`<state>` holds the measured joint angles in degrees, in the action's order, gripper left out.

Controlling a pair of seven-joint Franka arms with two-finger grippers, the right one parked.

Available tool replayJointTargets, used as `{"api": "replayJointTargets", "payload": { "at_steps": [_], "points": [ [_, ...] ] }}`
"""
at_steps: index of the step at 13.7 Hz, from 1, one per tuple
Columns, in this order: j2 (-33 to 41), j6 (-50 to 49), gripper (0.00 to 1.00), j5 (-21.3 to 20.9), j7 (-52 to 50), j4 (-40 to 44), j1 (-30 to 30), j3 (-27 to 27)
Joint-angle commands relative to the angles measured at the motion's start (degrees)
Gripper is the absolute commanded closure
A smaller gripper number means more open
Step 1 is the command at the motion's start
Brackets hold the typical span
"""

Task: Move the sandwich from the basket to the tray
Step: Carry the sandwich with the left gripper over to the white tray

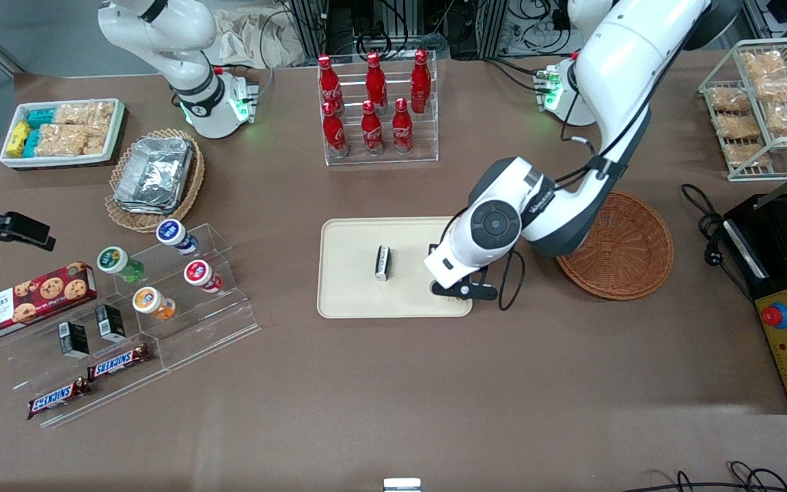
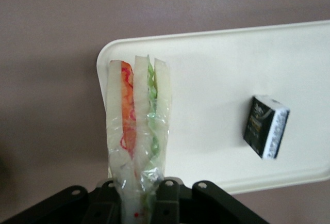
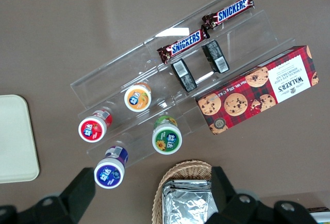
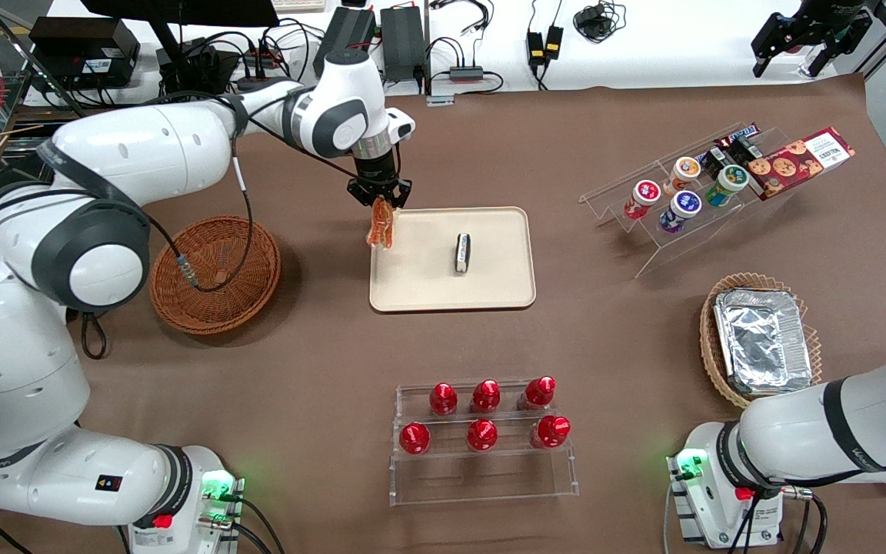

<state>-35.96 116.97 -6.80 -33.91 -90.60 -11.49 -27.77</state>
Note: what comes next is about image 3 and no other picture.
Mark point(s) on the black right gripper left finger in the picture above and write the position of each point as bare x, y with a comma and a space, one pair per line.
77, 190

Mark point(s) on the red lid gum bottle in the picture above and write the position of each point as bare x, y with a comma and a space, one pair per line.
94, 126

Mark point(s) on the woven wicker basket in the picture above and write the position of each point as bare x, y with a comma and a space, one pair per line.
180, 169

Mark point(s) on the purple lid gum bottle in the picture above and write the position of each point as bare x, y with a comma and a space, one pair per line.
110, 168

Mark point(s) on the black small snack pack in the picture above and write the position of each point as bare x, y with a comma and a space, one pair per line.
183, 74
216, 56

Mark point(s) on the orange lid gum bottle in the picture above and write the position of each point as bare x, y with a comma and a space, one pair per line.
137, 97

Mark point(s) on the foil wrapped sandwich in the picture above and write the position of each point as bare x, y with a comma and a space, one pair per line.
185, 203

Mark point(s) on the cream plastic tray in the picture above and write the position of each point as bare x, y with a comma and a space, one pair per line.
15, 138

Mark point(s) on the Snickers chocolate bar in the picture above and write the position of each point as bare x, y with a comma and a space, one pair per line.
184, 44
228, 11

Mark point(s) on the clear acrylic tiered display stand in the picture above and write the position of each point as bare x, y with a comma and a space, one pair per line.
144, 74

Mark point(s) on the red tartan Walkers cookie box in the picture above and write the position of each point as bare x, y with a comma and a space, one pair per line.
257, 89

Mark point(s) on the green lid gum bottle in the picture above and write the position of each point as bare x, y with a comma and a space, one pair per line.
167, 136

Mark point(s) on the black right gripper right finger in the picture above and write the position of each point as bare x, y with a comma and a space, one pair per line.
227, 190

